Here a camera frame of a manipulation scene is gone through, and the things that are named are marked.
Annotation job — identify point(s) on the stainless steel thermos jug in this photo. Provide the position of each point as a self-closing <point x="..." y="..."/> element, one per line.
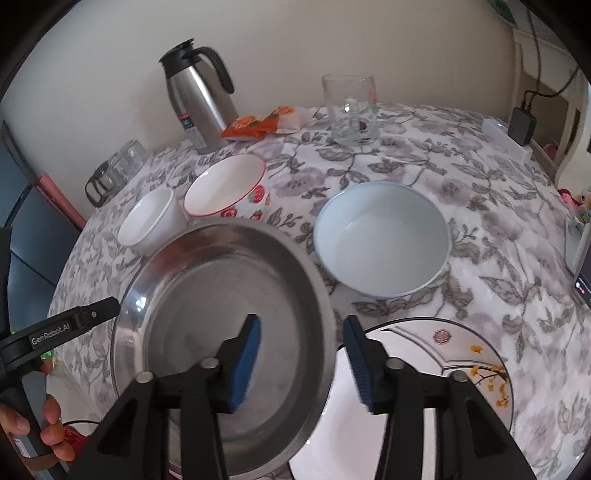
<point x="194" y="101"/>

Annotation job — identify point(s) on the person's left hand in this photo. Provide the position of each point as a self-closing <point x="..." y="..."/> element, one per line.
<point x="51" y="427"/>

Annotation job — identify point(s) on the grey floral tablecloth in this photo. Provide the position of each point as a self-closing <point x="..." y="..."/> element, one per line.
<point x="485" y="207"/>

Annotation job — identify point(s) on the clear glass mug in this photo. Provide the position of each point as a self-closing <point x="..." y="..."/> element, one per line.
<point x="344" y="115"/>

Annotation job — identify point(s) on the large pale blue bowl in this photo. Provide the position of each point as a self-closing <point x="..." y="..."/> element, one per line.
<point x="378" y="230"/>

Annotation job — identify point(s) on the small white bowl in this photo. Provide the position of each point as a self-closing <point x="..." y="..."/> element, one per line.
<point x="147" y="217"/>

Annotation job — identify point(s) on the white power strip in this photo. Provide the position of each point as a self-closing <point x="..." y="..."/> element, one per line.
<point x="501" y="136"/>

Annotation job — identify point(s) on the orange snack packet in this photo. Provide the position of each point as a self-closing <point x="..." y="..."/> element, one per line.
<point x="244" y="127"/>
<point x="286" y="115"/>

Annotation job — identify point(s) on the white phone stand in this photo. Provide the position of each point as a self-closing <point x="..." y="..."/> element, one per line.
<point x="579" y="244"/>

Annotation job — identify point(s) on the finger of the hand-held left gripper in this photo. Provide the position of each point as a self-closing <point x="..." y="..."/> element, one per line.
<point x="99" y="311"/>

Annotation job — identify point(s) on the black power adapter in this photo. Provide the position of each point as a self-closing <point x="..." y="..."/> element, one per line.
<point x="522" y="125"/>

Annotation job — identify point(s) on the small colourful toy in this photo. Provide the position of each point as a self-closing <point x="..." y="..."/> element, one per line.
<point x="572" y="199"/>

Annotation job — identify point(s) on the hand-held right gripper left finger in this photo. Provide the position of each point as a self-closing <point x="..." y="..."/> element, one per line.
<point x="248" y="362"/>

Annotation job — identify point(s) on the clear drinking glass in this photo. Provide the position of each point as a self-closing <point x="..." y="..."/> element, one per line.
<point x="121" y="168"/>
<point x="136" y="154"/>

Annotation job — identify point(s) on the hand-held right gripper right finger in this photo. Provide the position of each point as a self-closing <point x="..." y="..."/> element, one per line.
<point x="356" y="369"/>

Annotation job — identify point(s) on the pink rolled mat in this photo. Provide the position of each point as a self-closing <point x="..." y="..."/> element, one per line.
<point x="60" y="198"/>

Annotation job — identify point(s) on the smartphone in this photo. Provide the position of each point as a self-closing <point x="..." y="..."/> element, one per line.
<point x="584" y="288"/>

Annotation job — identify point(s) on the strawberry-print bowl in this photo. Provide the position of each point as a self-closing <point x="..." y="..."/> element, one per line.
<point x="221" y="184"/>

